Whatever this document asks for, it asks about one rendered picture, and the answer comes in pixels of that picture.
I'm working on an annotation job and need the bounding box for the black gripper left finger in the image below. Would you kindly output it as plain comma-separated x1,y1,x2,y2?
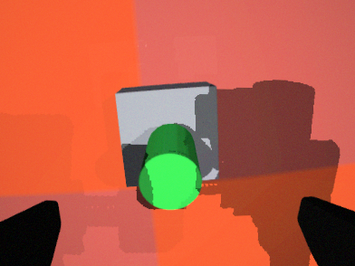
0,201,62,266

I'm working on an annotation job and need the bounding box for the green cylinder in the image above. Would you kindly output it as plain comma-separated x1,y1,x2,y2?
139,125,202,209

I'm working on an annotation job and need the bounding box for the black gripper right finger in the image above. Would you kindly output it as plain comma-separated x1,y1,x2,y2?
297,197,355,266

